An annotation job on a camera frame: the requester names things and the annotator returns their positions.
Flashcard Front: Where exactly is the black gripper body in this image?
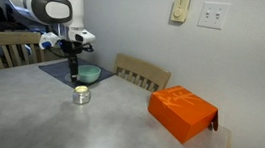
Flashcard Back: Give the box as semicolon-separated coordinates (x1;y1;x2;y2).
57;39;96;62

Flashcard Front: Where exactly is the small silver candle container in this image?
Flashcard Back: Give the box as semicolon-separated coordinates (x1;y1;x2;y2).
71;83;93;106

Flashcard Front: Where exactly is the blue-grey cloth mat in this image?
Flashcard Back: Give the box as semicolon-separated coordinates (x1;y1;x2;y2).
36;52;118;94

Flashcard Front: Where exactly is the teal bowl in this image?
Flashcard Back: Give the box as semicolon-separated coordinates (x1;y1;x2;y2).
75;63;102;85

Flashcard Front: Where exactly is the light wooden slat-back chair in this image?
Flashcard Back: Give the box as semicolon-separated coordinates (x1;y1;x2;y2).
0;28;49;78
110;52;173;95

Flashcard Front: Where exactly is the orange cardboard box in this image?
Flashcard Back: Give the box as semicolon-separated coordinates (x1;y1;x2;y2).
143;81;223;148

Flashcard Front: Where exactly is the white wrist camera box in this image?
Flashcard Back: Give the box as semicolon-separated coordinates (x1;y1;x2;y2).
67;28;97;46

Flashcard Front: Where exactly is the beige wall thermostat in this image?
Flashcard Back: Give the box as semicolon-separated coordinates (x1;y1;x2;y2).
169;0;192;24

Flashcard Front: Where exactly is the white double switch plate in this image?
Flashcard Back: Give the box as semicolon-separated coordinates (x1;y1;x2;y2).
196;0;232;32

